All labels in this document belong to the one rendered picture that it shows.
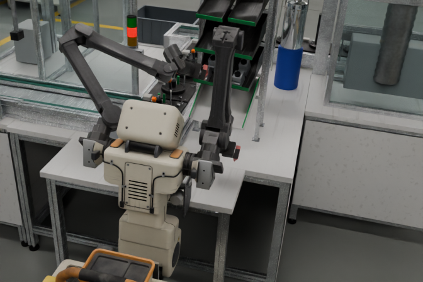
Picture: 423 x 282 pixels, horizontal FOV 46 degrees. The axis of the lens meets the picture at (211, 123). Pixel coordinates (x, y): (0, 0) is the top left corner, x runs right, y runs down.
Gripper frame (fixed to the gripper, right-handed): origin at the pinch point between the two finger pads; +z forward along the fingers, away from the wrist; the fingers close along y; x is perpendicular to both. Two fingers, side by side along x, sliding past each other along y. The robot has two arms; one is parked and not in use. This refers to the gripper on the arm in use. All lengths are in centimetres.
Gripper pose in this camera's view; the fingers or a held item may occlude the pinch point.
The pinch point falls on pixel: (197, 70)
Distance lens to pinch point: 226.0
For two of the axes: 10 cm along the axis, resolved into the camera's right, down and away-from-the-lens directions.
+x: -2.3, 9.7, 0.8
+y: -9.1, -2.5, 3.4
